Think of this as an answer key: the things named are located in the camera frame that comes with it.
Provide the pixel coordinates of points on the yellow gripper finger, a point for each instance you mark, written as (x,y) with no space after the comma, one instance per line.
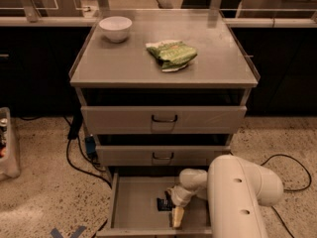
(177,215)

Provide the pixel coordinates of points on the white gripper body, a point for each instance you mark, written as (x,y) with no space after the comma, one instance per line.
(180,194)

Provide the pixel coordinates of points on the black rxbar snack bar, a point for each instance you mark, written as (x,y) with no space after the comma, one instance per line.
(165,204)

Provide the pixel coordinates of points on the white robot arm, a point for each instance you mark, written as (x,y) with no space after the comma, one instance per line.
(235,189)

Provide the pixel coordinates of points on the grey bottom drawer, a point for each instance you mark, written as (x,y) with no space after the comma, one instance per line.
(134,211)

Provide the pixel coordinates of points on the grey drawer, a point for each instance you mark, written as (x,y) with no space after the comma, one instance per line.
(163,119)
(159,155)
(134,211)

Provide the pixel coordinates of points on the grey middle drawer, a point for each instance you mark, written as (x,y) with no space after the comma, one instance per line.
(159,155)

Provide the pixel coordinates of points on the grey top drawer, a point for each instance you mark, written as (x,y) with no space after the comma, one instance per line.
(163,119)

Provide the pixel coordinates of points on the grey drawer cabinet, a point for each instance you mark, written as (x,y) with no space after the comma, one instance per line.
(126,74)

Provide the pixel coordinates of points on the blue power adapter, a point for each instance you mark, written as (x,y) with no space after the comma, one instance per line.
(90,145)

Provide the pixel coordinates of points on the black power plug block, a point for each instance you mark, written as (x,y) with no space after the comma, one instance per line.
(75,126)

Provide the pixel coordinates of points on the green chip bag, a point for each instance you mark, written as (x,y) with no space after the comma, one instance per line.
(172,55)

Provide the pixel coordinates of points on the clear plastic bin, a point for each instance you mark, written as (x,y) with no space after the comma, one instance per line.
(9,160)

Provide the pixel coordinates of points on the white ceramic bowl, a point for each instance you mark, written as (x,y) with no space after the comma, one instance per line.
(116,28)

